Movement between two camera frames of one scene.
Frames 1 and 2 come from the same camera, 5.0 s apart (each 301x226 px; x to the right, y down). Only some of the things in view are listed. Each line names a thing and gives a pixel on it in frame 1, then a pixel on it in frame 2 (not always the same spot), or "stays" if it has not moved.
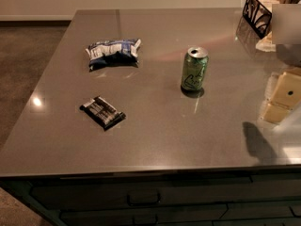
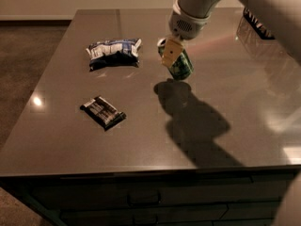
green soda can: x=195 y=65 to x=182 y=66
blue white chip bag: x=113 y=54 stays
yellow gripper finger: x=287 y=94 to x=183 y=25
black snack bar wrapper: x=102 y=113 stays
